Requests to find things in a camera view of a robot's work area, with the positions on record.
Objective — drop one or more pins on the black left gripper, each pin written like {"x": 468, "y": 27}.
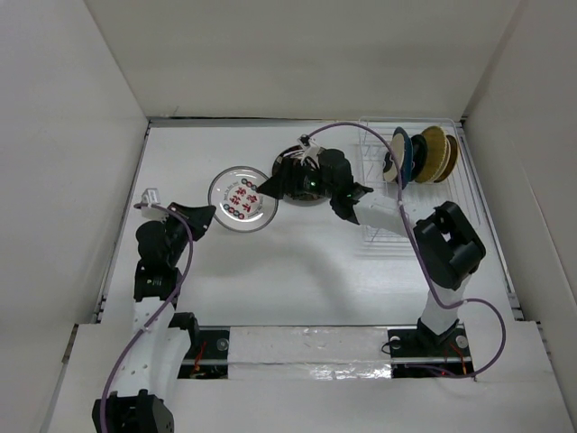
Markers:
{"x": 197, "y": 217}

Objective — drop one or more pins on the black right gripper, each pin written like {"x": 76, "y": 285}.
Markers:
{"x": 288, "y": 183}

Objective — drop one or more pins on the black rimmed beige plate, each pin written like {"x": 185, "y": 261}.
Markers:
{"x": 302, "y": 199}

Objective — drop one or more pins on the white plate with red characters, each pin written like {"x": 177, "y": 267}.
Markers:
{"x": 239, "y": 207}

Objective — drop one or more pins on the cream plate with black brushstroke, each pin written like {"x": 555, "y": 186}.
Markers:
{"x": 394, "y": 159}

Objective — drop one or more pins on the blue leaf shaped dish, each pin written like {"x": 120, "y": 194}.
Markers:
{"x": 408, "y": 155}

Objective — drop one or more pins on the woven bamboo pattern plate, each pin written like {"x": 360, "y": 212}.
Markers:
{"x": 437, "y": 149}

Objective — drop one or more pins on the cream plate with small flowers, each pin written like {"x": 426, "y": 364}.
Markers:
{"x": 447, "y": 155}

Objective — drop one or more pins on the dark brown yellow plate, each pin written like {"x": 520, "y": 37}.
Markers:
{"x": 454, "y": 152}

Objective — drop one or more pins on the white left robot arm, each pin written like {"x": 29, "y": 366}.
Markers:
{"x": 138, "y": 390}

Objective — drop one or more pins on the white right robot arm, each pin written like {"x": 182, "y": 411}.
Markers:
{"x": 447, "y": 247}

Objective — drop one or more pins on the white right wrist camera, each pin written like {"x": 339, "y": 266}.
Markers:
{"x": 310, "y": 149}

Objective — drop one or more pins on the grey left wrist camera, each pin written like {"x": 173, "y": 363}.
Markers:
{"x": 150, "y": 200}

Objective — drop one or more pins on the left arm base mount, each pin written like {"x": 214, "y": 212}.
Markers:
{"x": 207, "y": 359}

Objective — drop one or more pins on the white wire dish rack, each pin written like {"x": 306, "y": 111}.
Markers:
{"x": 457, "y": 187}

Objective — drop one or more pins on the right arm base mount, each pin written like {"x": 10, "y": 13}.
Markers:
{"x": 412, "y": 358}

